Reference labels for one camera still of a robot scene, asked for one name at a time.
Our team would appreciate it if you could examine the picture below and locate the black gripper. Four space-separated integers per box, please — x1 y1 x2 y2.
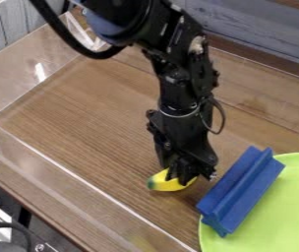
146 109 218 186

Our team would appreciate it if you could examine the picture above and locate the yellow toy banana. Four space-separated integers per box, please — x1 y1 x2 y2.
147 167 198 192

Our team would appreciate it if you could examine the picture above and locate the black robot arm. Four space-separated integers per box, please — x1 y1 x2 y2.
29 0 223 186

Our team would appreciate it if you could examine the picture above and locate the green plate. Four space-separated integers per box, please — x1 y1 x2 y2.
198 153 299 252

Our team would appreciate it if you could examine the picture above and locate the blue plastic block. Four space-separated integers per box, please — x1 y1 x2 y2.
197 146 285 237

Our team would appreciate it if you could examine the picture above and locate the clear acrylic barrier wall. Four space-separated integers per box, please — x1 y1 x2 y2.
0 11 299 252

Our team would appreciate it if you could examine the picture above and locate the black cable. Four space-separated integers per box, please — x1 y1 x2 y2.
0 221 36 252

